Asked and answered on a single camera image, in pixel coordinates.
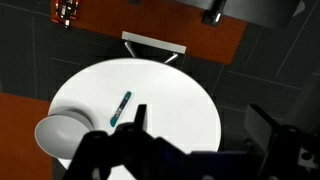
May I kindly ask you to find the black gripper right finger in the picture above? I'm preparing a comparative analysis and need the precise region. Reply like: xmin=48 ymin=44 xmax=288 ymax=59
xmin=244 ymin=104 xmax=320 ymax=180

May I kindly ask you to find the dark grey cabinet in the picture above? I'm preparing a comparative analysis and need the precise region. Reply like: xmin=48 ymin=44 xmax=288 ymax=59
xmin=176 ymin=0 xmax=306 ymax=29

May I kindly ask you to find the white table base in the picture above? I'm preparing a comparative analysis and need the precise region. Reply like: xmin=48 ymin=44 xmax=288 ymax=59
xmin=121 ymin=31 xmax=187 ymax=64

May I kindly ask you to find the teal marker pen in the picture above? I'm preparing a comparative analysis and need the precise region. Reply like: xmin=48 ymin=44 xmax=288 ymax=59
xmin=110 ymin=91 xmax=132 ymax=127

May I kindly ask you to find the round white table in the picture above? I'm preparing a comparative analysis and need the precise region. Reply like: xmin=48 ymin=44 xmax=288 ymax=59
xmin=49 ymin=58 xmax=222 ymax=180

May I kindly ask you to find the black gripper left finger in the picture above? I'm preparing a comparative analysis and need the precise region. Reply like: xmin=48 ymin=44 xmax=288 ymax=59
xmin=63 ymin=104 xmax=186 ymax=180

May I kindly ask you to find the white bowl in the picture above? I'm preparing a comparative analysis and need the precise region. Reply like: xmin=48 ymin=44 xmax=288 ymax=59
xmin=34 ymin=110 xmax=93 ymax=159

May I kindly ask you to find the small dark device on floor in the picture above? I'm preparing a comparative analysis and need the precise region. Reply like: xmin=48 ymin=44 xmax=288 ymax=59
xmin=52 ymin=0 xmax=80 ymax=29

